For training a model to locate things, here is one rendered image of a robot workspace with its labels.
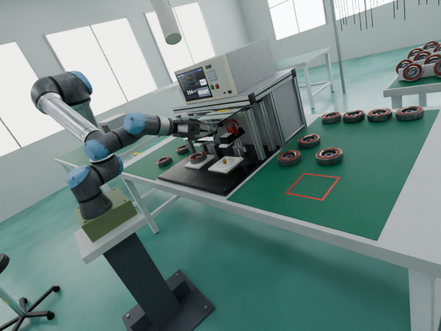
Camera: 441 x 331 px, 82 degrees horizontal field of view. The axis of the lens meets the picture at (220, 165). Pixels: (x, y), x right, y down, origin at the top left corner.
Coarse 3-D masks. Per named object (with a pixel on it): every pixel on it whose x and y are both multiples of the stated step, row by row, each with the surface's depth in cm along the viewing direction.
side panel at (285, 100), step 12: (288, 84) 142; (276, 96) 136; (288, 96) 143; (300, 96) 149; (276, 108) 135; (288, 108) 144; (300, 108) 151; (276, 120) 136; (288, 120) 145; (300, 120) 154; (288, 132) 146; (300, 132) 152
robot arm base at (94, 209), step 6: (102, 192) 127; (90, 198) 120; (96, 198) 122; (102, 198) 125; (108, 198) 129; (84, 204) 120; (90, 204) 120; (96, 204) 121; (102, 204) 123; (108, 204) 126; (84, 210) 121; (90, 210) 120; (96, 210) 121; (102, 210) 123; (84, 216) 122; (90, 216) 121; (96, 216) 122
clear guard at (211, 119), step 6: (222, 108) 136; (228, 108) 131; (234, 108) 127; (240, 108) 123; (210, 114) 134; (216, 114) 129; (222, 114) 124; (228, 114) 120; (204, 120) 127; (210, 120) 122; (216, 120) 118; (222, 120) 115; (210, 126) 116; (216, 126) 113; (210, 132) 115; (216, 132) 112; (186, 138) 128; (204, 138) 117; (210, 138) 114
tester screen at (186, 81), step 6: (192, 72) 141; (198, 72) 138; (180, 78) 151; (186, 78) 147; (192, 78) 144; (198, 78) 140; (204, 78) 137; (180, 84) 154; (186, 84) 150; (192, 84) 147; (186, 90) 153; (192, 90) 149; (186, 96) 156; (198, 96) 148
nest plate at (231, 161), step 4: (224, 156) 152; (228, 156) 150; (220, 160) 148; (228, 160) 145; (232, 160) 143; (236, 160) 141; (240, 160) 140; (216, 164) 146; (220, 164) 143; (224, 164) 142; (228, 164) 140; (232, 164) 138; (236, 164) 138; (212, 168) 143; (216, 168) 141; (220, 168) 139; (224, 168) 137; (228, 168) 135; (220, 172) 137; (224, 172) 134
